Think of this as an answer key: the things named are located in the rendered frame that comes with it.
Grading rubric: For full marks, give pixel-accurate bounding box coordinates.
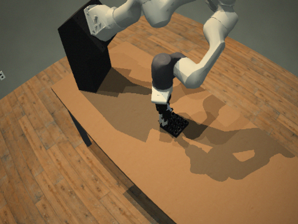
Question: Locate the black knob panel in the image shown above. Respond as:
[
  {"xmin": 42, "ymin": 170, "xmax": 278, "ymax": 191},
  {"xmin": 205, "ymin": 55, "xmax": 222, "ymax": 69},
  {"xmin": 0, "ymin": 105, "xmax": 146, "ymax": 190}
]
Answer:
[{"xmin": 160, "ymin": 112, "xmax": 189, "ymax": 138}]

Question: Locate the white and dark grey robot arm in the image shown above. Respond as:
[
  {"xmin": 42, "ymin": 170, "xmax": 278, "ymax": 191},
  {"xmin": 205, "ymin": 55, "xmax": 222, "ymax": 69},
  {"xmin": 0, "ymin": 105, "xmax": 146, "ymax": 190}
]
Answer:
[{"xmin": 84, "ymin": 0, "xmax": 239, "ymax": 104}]

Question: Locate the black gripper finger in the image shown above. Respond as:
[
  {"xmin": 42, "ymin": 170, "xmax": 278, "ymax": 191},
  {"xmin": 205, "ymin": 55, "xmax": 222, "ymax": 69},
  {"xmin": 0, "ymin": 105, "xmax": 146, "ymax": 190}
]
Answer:
[
  {"xmin": 161, "ymin": 104, "xmax": 173, "ymax": 126},
  {"xmin": 155, "ymin": 104, "xmax": 163, "ymax": 123}
]

